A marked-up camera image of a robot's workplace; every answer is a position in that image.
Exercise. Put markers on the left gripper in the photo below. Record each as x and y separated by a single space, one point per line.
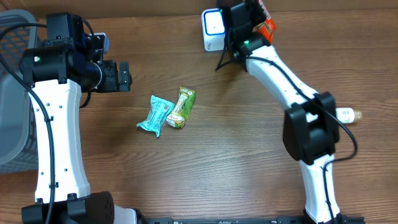
112 76

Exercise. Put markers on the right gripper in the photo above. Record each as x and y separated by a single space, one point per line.
251 15

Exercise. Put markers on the orange spaghetti packet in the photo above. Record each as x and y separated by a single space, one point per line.
267 27

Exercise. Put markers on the mint green wipes packet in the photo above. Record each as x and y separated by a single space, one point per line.
159 110

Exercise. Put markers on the green snack packet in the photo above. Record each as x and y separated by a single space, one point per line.
179 115

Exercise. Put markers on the white tube gold cap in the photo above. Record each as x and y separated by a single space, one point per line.
349 115

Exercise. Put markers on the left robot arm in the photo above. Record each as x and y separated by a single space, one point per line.
69 63

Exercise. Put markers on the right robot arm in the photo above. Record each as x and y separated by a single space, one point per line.
311 127

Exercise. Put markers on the white barcode scanner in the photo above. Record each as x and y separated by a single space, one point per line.
213 30

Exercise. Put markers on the grey plastic shopping basket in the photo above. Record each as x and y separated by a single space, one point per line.
18 134

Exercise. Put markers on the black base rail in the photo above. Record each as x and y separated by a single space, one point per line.
278 220

